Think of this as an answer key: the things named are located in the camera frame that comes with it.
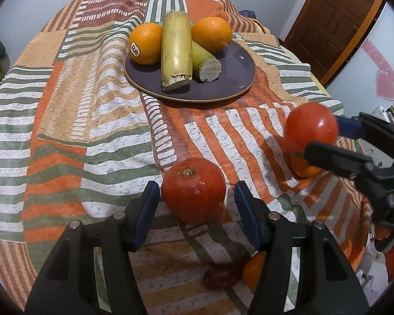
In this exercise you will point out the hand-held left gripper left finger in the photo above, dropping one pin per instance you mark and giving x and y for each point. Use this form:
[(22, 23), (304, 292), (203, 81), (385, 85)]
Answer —
[(147, 210)]

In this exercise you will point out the long sugarcane piece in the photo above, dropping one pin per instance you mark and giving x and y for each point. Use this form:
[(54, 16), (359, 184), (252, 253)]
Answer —
[(176, 51)]

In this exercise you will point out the short sugarcane piece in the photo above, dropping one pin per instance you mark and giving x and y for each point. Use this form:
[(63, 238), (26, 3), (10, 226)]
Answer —
[(207, 65)]

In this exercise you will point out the red tomato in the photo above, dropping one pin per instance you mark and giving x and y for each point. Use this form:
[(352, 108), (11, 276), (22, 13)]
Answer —
[(310, 124), (193, 190)]

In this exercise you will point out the small orange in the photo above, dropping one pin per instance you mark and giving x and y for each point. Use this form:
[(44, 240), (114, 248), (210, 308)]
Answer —
[(305, 170), (254, 269)]

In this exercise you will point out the dark cloth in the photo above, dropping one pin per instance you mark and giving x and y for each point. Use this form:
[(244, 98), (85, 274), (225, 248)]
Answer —
[(248, 13)]

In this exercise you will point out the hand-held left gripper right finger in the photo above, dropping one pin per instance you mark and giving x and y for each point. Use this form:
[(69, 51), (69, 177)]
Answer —
[(247, 210)]

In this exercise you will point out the brown wooden door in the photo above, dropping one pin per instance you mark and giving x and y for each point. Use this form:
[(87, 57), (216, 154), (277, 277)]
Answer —
[(335, 23)]

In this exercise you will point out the dark red fruit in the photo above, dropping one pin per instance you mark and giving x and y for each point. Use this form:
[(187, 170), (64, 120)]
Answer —
[(221, 277)]

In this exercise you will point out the dark purple plate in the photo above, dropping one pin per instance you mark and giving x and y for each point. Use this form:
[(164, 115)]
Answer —
[(231, 69)]

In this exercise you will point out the orange with sticker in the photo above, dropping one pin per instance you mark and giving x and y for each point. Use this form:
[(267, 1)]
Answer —
[(146, 44)]

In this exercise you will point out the striped patchwork blanket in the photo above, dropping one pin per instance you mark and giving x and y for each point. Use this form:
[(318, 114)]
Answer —
[(95, 131)]

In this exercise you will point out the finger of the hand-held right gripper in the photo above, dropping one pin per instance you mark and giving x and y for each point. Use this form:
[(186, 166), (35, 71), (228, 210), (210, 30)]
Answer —
[(335, 159), (349, 126)]

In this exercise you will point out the pink heart wall sticker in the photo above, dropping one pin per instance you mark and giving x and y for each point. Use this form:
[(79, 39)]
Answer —
[(385, 78)]

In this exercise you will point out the plain orange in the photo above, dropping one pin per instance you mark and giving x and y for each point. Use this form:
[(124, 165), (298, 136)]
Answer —
[(211, 34)]

